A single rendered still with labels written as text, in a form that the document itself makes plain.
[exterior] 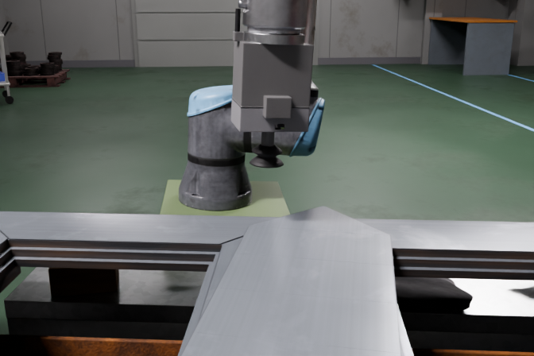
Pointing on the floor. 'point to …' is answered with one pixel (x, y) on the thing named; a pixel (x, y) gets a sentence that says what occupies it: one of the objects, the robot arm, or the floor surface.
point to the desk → (472, 44)
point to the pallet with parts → (16, 67)
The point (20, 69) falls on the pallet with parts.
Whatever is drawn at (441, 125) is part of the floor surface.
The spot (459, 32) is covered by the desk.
